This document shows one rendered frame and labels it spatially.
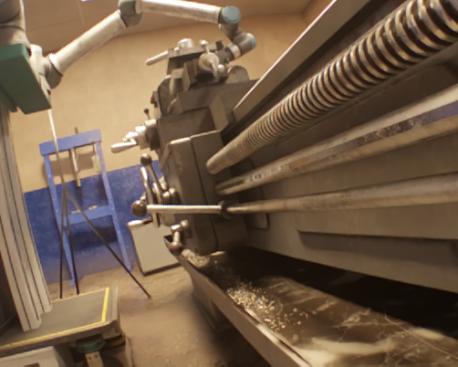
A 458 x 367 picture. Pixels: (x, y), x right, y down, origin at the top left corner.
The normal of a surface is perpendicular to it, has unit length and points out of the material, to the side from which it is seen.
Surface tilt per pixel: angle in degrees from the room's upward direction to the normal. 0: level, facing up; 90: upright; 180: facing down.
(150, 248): 90
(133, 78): 90
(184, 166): 90
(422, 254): 90
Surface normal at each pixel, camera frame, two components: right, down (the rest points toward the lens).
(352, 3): -0.94, 0.23
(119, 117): 0.24, -0.14
